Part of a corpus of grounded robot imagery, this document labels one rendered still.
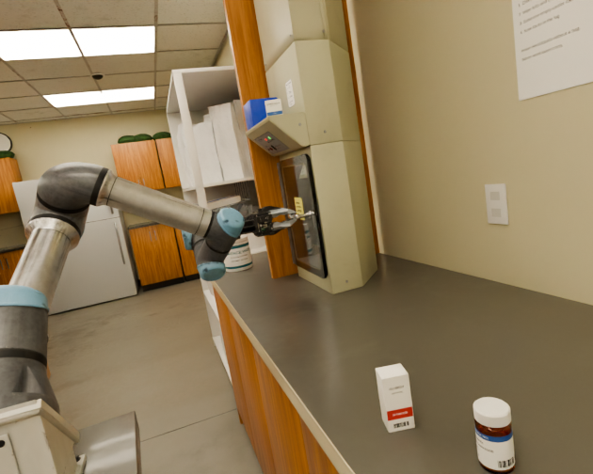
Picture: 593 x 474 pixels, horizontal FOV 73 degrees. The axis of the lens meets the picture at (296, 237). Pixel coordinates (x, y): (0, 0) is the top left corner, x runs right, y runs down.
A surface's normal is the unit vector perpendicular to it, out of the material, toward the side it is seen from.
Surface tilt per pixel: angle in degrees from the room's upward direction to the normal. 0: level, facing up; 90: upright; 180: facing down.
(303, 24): 90
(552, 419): 0
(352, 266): 90
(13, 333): 53
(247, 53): 90
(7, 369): 36
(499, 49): 90
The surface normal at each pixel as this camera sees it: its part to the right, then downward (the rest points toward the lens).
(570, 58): -0.93, 0.20
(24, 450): 0.32, 0.10
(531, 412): -0.16, -0.98
